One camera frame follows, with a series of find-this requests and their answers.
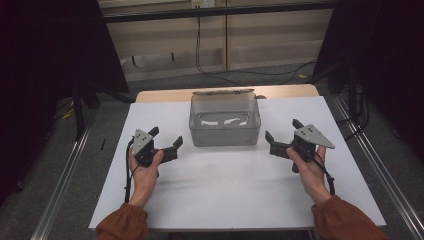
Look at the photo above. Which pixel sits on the white wall power outlet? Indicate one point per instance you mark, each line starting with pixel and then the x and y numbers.
pixel 203 3

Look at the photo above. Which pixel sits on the beige wooden cabinet counter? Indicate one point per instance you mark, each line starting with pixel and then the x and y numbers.
pixel 266 33

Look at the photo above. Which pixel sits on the transparent grey lidded storage box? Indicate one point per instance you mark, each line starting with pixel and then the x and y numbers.
pixel 225 133

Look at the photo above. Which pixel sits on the person's left hand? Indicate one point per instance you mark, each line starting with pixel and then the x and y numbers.
pixel 145 183

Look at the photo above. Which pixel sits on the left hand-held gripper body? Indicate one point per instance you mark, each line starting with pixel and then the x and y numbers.
pixel 143 146

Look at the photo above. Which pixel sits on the black metal stand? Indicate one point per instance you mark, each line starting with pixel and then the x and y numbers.
pixel 351 93
pixel 78 110

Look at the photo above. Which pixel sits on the black curtain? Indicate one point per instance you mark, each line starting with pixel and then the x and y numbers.
pixel 40 66
pixel 393 66

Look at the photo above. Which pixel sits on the person's right hand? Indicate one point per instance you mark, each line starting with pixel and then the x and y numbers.
pixel 313 180

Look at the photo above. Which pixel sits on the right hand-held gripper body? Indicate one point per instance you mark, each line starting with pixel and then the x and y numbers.
pixel 310 136

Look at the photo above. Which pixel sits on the metal floor rail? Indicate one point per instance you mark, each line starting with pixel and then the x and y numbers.
pixel 383 173
pixel 63 186

